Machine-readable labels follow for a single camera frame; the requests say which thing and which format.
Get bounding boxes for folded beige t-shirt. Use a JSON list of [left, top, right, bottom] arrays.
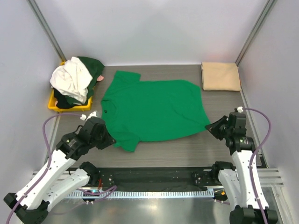
[[201, 62, 241, 91]]

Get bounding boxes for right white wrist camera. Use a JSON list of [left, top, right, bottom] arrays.
[[235, 106, 244, 113]]

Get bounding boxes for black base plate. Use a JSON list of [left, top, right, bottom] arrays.
[[87, 167, 221, 192]]

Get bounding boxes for dark green t-shirt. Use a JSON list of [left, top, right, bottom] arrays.
[[52, 56, 105, 110]]

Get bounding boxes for yellow plastic bin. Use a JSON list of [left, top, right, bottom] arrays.
[[47, 60, 94, 113]]

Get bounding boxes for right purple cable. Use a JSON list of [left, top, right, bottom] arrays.
[[214, 106, 273, 224]]

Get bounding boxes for right aluminium frame post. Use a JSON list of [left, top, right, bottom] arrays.
[[235, 0, 277, 67]]

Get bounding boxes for pink garment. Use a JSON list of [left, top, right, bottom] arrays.
[[97, 75, 104, 82]]

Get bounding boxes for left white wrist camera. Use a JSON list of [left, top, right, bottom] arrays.
[[80, 111, 102, 121]]

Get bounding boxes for aluminium frame post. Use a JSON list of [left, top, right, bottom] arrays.
[[235, 0, 277, 67], [26, 0, 66, 61]]

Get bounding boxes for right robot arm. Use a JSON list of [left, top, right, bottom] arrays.
[[205, 107, 278, 224]]

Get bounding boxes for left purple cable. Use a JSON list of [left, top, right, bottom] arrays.
[[6, 112, 117, 224]]

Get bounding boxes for white slotted cable duct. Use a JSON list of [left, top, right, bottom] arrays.
[[66, 189, 214, 199]]

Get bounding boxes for bright green t-shirt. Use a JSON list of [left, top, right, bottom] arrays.
[[101, 70, 210, 152]]

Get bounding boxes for left aluminium frame post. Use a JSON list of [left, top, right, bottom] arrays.
[[26, 0, 66, 61]]

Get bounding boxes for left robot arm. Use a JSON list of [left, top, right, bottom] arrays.
[[4, 112, 115, 224]]

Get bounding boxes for white t-shirt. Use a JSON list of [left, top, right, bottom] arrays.
[[50, 57, 93, 104]]

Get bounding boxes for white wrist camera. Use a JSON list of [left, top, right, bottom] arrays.
[[80, 111, 102, 121], [235, 106, 244, 113]]

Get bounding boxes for purple cable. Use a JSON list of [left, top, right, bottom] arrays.
[[214, 106, 273, 224], [6, 112, 117, 224]]

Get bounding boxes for aluminium front rail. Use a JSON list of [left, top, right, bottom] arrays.
[[28, 168, 285, 190]]

